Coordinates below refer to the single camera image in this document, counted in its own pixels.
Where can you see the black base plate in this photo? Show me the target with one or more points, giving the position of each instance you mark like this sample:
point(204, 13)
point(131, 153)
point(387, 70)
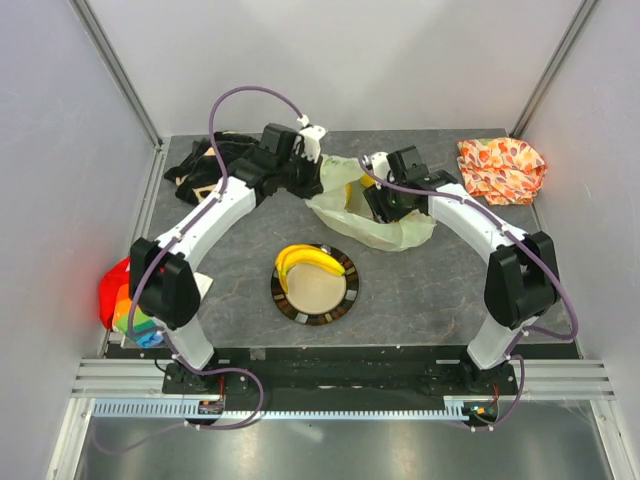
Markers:
point(430, 370)

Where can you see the black rimmed ceramic plate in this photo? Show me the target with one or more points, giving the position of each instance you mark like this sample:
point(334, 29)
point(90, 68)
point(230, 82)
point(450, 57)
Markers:
point(316, 297)

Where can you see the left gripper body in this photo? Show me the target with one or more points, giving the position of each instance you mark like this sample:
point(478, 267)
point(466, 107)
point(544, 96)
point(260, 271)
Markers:
point(300, 175)

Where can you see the pale green plastic bag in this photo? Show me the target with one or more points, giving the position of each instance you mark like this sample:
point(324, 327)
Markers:
point(356, 220)

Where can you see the orange floral cloth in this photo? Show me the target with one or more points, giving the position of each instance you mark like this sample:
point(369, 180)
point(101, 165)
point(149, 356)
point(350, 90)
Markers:
point(503, 171)

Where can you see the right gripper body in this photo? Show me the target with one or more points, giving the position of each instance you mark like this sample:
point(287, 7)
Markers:
point(391, 201)

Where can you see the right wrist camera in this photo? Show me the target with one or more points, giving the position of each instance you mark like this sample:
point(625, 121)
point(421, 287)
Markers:
point(378, 164)

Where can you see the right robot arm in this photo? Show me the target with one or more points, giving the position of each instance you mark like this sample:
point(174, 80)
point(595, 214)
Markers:
point(522, 281)

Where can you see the wrinkled yellow fake fruit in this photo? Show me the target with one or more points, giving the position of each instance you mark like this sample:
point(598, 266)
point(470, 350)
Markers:
point(367, 181)

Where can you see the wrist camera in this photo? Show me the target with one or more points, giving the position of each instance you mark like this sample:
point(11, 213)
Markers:
point(378, 164)
point(308, 141)

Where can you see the black floral patterned cloth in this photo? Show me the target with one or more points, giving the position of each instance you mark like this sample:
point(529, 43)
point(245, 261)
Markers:
point(198, 174)

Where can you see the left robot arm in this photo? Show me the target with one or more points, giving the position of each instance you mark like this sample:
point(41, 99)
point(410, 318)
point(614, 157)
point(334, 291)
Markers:
point(162, 282)

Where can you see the rainbow striped cloth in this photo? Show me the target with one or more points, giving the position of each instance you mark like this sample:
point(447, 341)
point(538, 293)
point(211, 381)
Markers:
point(115, 304)

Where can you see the yellow fake banana bunch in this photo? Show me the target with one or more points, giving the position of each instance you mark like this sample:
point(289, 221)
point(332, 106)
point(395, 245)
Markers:
point(298, 254)

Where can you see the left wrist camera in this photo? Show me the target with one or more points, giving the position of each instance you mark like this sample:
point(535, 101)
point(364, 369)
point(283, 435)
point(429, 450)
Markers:
point(308, 141)

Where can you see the grey slotted cable duct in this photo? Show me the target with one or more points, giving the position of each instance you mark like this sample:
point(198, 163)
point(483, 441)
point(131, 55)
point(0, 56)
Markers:
point(212, 408)

